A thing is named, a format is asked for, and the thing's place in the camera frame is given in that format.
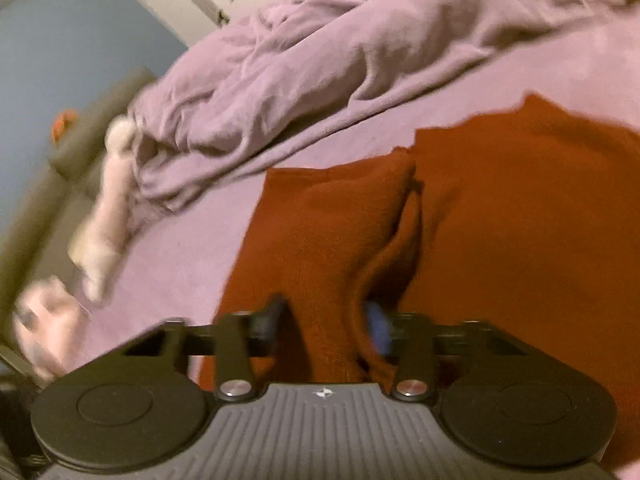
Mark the rust red knit garment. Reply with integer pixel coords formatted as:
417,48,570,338
218,96,639,468

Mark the white plush toy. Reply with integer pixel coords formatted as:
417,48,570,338
13,115,138,382

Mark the lilac bed sheet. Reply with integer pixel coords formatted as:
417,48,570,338
64,14,640,480

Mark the crumpled lilac blanket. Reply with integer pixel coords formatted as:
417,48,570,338
129,0,634,214

